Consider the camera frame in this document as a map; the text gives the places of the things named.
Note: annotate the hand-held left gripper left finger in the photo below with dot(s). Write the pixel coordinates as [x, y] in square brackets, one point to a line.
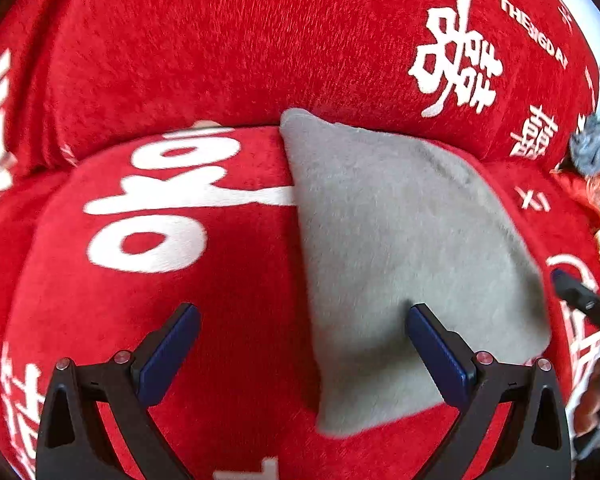
[170, 355]

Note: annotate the person's right hand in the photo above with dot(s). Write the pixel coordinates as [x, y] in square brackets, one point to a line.
[590, 400]

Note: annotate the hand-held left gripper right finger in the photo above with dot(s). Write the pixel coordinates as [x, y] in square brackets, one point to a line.
[440, 360]

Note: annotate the blue-grey crumpled cloth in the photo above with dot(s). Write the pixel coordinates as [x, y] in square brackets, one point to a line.
[597, 142]

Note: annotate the red printed blanket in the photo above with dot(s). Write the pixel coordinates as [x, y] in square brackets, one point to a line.
[180, 60]

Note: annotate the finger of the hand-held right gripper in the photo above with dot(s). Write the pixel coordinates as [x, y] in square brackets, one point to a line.
[582, 300]

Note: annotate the grey small garment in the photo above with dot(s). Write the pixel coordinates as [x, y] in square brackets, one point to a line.
[405, 230]

